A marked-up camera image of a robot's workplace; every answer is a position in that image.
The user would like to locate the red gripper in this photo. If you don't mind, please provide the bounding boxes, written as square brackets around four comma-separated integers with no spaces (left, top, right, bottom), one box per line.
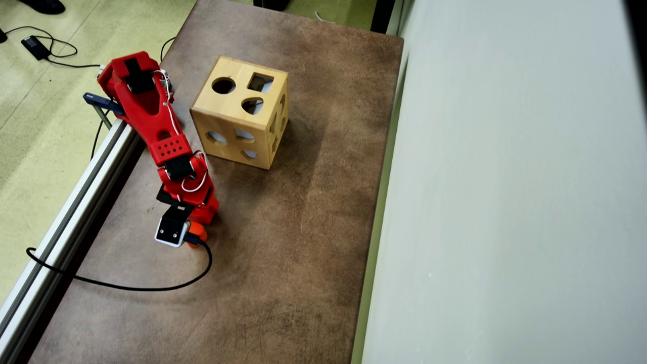
[157,153,221,211]

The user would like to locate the wooden shape sorter box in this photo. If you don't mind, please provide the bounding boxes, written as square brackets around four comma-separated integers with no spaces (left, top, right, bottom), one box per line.
[190,55,290,170]

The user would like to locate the orange rounded triangle block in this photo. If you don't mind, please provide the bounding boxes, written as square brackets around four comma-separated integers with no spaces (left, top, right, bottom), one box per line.
[184,222,208,249]

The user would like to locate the brown mat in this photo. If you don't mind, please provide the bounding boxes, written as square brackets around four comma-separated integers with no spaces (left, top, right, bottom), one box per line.
[28,0,405,364]

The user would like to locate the blue clamp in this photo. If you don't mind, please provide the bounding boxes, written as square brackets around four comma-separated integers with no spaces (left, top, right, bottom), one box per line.
[83,92,127,129]

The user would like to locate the black power adapter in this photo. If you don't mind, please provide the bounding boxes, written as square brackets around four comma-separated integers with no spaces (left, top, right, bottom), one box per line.
[21,35,51,61]

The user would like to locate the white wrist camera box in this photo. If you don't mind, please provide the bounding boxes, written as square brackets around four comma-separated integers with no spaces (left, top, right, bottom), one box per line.
[154,205,192,248]

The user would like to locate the black camera cable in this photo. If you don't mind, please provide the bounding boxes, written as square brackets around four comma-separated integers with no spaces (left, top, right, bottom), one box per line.
[25,234,213,292]

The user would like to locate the black cable below rail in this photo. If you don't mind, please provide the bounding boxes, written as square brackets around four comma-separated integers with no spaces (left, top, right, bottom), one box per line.
[91,120,103,160]

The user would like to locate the aluminium profile rail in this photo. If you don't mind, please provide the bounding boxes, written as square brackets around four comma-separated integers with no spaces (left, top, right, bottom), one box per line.
[0,117,145,364]

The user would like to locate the thin black adapter cable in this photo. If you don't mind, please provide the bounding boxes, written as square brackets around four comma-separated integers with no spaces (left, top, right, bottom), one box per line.
[0,25,102,69]

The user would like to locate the dark vertical post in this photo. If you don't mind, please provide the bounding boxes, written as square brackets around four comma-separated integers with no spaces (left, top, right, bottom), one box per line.
[371,0,396,34]

